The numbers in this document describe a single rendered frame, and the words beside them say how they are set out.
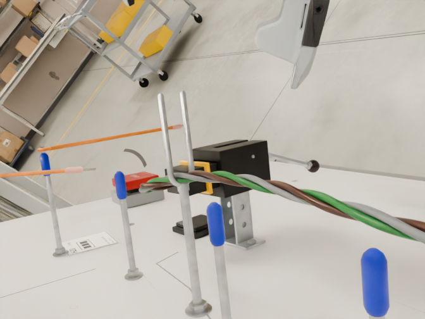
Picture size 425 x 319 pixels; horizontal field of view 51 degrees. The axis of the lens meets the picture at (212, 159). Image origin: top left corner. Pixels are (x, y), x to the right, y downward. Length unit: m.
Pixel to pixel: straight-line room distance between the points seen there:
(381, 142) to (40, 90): 7.19
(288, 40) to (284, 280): 0.23
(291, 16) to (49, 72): 8.20
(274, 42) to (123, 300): 0.27
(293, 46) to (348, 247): 0.19
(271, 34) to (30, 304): 0.31
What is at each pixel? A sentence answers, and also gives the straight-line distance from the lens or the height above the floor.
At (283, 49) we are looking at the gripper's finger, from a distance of 0.45.
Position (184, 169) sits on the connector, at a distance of 0.36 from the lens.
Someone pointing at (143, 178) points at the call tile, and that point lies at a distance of 0.60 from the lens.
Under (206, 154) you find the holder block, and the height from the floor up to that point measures 1.15.
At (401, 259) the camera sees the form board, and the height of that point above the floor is 1.03.
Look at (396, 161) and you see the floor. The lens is 1.89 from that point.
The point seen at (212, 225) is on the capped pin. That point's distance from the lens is 0.22.
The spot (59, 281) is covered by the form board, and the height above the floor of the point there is 1.18.
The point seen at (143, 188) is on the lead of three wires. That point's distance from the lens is 0.31.
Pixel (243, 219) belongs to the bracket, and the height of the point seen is 1.09.
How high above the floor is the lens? 1.32
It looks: 28 degrees down
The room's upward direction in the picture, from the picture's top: 52 degrees counter-clockwise
